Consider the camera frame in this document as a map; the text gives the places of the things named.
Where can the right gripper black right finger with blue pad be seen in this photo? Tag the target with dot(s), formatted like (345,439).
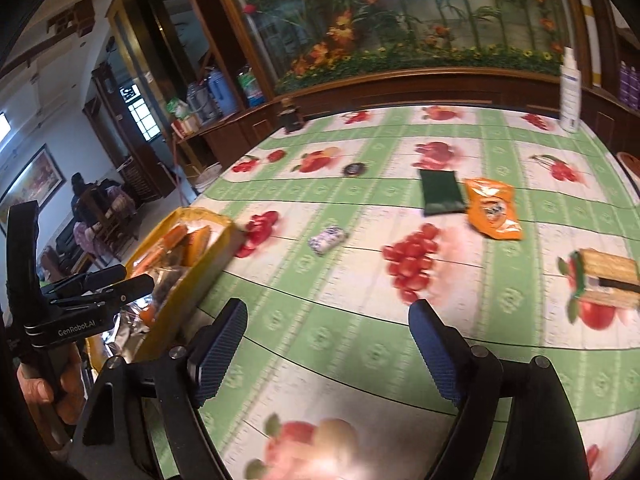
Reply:
(542,438)

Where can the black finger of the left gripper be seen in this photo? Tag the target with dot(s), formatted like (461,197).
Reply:
(80,284)
(114,296)

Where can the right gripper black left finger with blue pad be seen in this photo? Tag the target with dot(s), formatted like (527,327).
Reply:
(112,439)

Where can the green soda cracker packet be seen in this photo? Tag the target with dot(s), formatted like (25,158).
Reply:
(605,279)

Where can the orange snack bag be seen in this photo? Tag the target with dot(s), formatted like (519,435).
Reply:
(491,209)

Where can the small white blue candy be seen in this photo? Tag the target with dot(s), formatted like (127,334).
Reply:
(327,239)

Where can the dark green snack packet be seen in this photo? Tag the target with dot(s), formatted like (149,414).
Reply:
(441,193)

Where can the orange soda cracker packet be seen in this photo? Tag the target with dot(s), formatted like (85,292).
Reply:
(178,247)

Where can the person's left hand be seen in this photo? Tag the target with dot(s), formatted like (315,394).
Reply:
(68,401)

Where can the seated person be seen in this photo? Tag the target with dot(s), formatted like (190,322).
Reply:
(78,186)

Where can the wooden chair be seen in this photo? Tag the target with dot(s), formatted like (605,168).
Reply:
(111,220)

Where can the yellow snack tray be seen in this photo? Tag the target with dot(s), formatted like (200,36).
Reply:
(177,291)

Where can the white plastic bucket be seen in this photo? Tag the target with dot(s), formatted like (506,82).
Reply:
(207,177)

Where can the ceiling fluorescent light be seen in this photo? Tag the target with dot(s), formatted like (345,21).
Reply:
(5,127)

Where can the fruit pattern tablecloth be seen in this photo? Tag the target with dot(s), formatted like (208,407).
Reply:
(327,382)

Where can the green white snack bag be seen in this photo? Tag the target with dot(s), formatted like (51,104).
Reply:
(178,109)

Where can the grey water jug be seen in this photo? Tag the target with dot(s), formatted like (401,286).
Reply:
(201,102)

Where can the blue thermos jug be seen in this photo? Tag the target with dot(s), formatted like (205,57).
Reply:
(222,93)

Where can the green label plastic bottle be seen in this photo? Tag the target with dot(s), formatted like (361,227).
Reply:
(250,87)

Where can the small dark jar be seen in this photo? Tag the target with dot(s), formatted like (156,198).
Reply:
(290,116)

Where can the round dark foil chocolate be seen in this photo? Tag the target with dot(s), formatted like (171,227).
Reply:
(355,169)

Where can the white spray bottle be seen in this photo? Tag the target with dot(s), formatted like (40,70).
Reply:
(570,92)

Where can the framed wall painting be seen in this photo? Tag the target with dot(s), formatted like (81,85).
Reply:
(38,181)

